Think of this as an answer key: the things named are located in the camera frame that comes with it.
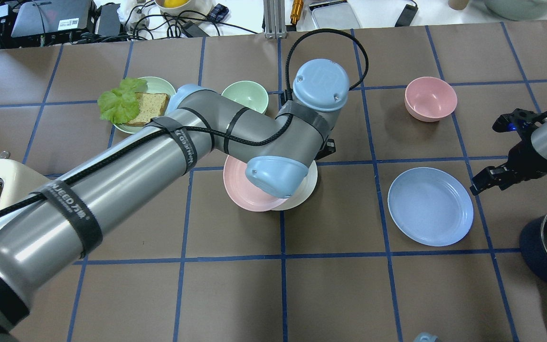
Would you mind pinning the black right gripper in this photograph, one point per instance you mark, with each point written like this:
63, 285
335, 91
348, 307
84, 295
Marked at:
520, 163

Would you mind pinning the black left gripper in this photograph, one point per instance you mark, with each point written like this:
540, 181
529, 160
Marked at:
326, 148

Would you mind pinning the pink plate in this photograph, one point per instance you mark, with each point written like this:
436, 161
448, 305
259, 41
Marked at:
242, 192

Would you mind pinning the blue plate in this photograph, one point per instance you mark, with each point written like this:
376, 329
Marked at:
430, 206

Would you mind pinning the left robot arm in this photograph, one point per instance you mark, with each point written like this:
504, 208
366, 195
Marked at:
67, 218

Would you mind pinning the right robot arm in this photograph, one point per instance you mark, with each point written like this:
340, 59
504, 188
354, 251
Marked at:
539, 140

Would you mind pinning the cream white plate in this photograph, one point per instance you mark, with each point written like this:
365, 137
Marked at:
304, 190

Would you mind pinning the light green bowl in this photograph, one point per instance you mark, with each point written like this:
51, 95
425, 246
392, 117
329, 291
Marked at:
249, 94

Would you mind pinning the pink bowl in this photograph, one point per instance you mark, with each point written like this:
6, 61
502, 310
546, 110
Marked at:
430, 99

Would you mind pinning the brown bread slice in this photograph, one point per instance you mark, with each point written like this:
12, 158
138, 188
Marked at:
151, 105

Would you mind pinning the light green plate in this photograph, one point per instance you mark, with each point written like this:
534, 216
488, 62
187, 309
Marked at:
154, 85

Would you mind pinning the green lettuce leaf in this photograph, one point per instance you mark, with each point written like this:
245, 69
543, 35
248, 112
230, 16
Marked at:
120, 104

